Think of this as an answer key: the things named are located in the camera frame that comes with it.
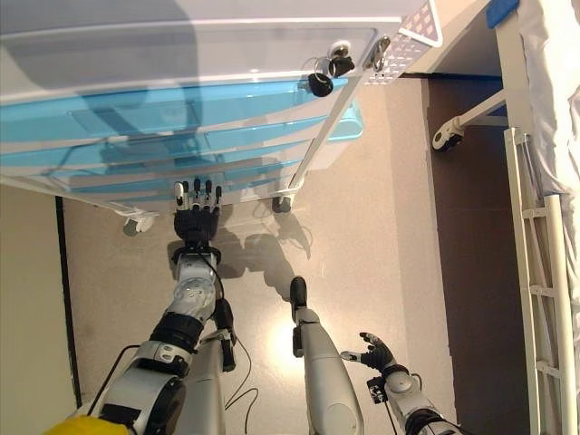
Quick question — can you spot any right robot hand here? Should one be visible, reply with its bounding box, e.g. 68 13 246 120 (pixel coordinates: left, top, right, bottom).
340 332 395 377

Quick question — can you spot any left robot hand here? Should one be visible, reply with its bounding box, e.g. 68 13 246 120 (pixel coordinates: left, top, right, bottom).
171 178 223 248

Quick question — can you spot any yellow shoulder pad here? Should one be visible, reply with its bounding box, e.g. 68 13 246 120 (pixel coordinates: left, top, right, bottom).
43 414 131 435

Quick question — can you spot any silver right robot leg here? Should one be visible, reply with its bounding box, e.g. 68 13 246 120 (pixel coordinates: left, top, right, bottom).
292 310 366 435

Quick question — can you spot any silver robot leg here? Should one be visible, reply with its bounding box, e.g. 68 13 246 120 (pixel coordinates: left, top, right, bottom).
292 310 366 435
180 333 237 435

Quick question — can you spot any white cart caster wheel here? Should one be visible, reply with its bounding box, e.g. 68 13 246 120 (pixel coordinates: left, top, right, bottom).
121 215 158 237
271 192 294 214

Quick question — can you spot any black left robot foot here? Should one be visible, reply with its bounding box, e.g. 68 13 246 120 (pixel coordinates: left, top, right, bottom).
216 298 236 334

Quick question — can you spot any black robot foot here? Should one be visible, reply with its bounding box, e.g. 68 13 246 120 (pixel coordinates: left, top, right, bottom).
289 275 309 318
216 298 236 334

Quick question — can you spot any black right robot foot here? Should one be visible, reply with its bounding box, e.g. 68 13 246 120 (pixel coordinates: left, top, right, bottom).
289 275 309 318

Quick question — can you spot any silver left robot leg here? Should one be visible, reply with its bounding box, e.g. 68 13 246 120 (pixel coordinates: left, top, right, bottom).
180 333 237 435

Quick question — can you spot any black hanging key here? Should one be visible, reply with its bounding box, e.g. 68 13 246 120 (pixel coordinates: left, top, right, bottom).
307 72 334 97

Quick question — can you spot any white medical cart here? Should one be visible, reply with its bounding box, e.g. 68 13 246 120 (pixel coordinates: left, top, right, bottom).
0 0 443 232

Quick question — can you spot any black key in lock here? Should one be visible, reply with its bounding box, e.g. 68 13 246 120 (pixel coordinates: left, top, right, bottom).
328 41 357 76

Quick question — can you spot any silver cart latch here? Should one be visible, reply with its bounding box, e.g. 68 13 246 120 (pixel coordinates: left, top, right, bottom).
371 35 392 72

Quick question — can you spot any white bedding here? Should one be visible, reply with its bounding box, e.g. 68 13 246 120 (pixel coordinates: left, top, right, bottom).
520 0 580 200

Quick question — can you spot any blue bed corner bumper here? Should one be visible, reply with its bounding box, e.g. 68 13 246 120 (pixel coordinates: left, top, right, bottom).
483 0 520 28

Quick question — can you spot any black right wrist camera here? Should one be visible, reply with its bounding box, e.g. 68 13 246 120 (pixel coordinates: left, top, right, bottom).
366 375 387 405

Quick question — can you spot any thin black hanging cable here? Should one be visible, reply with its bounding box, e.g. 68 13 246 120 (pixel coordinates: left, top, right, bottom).
223 334 262 435

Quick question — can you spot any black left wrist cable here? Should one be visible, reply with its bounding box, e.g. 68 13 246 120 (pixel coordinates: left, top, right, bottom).
88 257 227 416

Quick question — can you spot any white wire side basket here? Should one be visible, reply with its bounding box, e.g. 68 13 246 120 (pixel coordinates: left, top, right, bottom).
366 0 443 85

